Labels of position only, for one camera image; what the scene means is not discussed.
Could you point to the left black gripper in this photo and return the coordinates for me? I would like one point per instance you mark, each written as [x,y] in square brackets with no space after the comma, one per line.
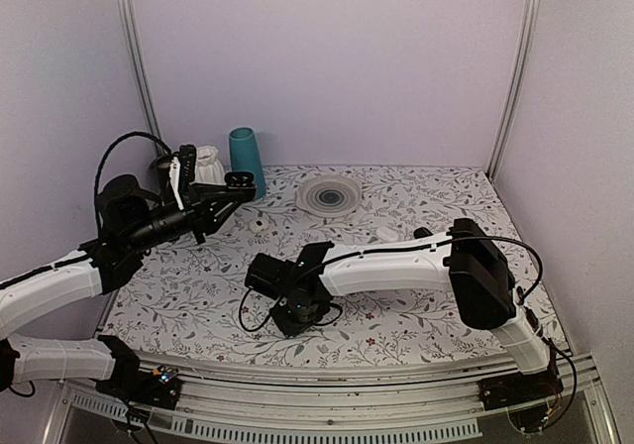
[200,211]

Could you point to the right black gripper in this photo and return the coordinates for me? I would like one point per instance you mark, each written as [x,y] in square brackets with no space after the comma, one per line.
[292,330]

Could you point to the black earbud charging case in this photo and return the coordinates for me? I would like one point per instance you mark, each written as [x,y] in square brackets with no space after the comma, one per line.
[240,180]

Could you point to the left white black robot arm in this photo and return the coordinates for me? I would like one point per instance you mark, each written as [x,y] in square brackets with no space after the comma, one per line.
[133,222]

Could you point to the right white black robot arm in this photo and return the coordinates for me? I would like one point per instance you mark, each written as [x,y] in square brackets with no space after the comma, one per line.
[463,261]

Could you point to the white oval earbud case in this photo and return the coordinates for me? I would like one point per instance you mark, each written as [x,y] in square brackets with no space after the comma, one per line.
[387,235]

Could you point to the white ribbed vase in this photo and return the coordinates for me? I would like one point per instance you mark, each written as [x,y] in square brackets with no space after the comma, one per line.
[208,169]

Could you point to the black cylinder vase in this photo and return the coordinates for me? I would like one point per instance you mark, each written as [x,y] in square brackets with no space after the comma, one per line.
[160,168]

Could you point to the teal vase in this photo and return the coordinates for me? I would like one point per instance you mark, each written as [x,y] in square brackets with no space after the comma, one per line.
[245,156]

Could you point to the spiral patterned plate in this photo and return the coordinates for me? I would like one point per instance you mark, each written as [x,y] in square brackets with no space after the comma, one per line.
[329,196]

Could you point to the aluminium front rail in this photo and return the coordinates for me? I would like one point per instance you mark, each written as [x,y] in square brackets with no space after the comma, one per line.
[433,403]

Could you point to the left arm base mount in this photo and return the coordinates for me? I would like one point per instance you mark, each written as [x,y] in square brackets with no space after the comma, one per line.
[160,387]

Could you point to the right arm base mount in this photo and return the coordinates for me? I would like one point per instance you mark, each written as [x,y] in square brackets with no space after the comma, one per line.
[536,397]

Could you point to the left aluminium frame post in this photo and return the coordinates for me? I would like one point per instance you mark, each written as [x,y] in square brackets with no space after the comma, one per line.
[134,48]

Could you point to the aluminium frame post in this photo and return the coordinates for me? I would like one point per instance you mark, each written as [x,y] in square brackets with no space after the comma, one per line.
[134,48]
[526,35]

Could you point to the right aluminium frame post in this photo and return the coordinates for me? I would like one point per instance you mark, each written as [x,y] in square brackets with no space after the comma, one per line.
[526,35]

